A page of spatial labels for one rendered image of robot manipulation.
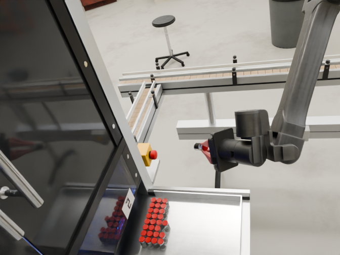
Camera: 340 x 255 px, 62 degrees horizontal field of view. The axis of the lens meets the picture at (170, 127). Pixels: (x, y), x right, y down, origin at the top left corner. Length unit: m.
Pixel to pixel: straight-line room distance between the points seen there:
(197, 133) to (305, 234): 0.93
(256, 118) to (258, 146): 0.06
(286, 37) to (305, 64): 3.15
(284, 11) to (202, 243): 3.07
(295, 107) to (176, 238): 0.62
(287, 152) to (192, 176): 1.74
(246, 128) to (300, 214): 1.56
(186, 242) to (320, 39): 0.74
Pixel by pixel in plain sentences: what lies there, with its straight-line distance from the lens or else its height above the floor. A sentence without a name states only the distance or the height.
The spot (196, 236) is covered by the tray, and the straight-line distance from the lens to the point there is 1.05.
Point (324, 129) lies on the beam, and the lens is 1.96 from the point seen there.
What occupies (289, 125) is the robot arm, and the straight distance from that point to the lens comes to 0.67.
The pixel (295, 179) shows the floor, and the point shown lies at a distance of 2.31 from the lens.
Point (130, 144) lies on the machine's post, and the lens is 1.01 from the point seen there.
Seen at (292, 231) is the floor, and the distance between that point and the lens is 2.07.
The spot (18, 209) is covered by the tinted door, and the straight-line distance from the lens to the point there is 0.62.
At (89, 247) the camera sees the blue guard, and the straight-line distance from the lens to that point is 0.83.
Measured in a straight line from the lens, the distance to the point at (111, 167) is 0.89.
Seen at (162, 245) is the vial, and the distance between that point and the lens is 1.02.
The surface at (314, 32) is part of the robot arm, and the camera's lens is 0.72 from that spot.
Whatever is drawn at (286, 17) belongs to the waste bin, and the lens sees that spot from 3.73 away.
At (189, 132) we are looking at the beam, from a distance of 1.97.
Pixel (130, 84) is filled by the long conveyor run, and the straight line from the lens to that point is 1.80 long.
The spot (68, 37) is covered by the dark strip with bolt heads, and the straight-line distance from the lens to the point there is 0.75.
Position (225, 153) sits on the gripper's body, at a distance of 0.69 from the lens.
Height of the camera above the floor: 1.80
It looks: 39 degrees down
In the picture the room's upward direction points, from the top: 16 degrees counter-clockwise
